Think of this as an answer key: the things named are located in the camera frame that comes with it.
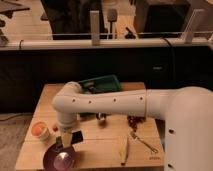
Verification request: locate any metal fork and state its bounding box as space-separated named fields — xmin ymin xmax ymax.
xmin=130 ymin=132 xmax=158 ymax=154

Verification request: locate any orange filled cup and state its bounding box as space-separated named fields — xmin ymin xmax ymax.
xmin=31 ymin=122 xmax=50 ymax=141

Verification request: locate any grey post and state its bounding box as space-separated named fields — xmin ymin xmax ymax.
xmin=90 ymin=11 xmax=100 ymax=46
xmin=181 ymin=9 xmax=205 ymax=43

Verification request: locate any purple bowl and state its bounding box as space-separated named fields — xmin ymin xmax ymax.
xmin=43 ymin=144 xmax=76 ymax=171

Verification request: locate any white horizontal rail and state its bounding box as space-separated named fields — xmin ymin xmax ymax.
xmin=0 ymin=37 xmax=210 ymax=51

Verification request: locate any green plastic tray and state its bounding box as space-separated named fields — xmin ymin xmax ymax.
xmin=79 ymin=75 xmax=121 ymax=94

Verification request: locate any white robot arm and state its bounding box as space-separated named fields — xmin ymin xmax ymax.
xmin=52 ymin=82 xmax=213 ymax=171

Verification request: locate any black eraser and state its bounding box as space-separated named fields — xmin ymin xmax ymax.
xmin=55 ymin=130 xmax=84 ymax=149

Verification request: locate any brown bead cluster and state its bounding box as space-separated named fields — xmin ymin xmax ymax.
xmin=127 ymin=116 xmax=146 ymax=132

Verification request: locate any grey post left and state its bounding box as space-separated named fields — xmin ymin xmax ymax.
xmin=90 ymin=11 xmax=100 ymax=46

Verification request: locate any grey post right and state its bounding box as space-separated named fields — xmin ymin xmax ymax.
xmin=181 ymin=9 xmax=205 ymax=43

